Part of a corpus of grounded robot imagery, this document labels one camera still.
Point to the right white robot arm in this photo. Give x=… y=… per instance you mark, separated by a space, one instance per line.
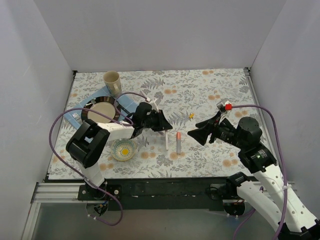
x=282 y=208

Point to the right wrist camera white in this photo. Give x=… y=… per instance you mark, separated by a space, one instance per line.
x=221 y=106

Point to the black base frame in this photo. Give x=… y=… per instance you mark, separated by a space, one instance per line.
x=207 y=193

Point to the blue tiled placemat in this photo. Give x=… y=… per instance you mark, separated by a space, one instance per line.
x=127 y=105

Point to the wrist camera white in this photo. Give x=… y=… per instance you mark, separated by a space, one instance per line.
x=221 y=106
x=155 y=102

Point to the beige mug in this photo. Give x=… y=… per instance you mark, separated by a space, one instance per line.
x=113 y=83

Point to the floral tablecloth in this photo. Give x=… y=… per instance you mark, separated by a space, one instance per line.
x=181 y=93

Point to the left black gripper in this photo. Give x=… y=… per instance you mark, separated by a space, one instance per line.
x=155 y=120

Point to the grey orange highlighter pen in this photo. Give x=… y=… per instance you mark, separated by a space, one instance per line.
x=178 y=146

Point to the silver fork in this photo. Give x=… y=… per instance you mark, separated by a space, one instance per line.
x=77 y=118

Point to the patterned bowl yellow centre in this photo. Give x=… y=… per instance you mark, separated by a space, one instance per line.
x=123 y=149

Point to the orange pen cap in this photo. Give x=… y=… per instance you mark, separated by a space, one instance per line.
x=178 y=136

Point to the dark rimmed beige plate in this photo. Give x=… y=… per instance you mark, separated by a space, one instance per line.
x=103 y=105

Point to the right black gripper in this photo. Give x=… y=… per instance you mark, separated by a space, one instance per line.
x=212 y=132

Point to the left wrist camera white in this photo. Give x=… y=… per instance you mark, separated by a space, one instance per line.
x=155 y=102

